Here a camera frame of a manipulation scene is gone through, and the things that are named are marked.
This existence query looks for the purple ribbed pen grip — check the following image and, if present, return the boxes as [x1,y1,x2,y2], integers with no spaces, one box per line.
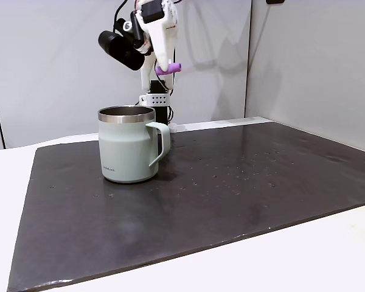
[155,63,183,76]

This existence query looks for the pale green steel mug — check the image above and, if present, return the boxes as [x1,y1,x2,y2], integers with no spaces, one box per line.
[97,105,172,184]

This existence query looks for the dark grey table mat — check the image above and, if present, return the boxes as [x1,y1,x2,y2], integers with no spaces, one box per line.
[6,121,365,292]

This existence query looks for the black camera cable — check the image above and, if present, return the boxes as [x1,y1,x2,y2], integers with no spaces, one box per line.
[113,0,129,32]

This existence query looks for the black oval camera box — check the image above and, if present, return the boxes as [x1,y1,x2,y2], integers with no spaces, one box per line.
[97,18,147,72]

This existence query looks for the black base cables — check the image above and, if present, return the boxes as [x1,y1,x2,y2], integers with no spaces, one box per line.
[166,88,175,126]

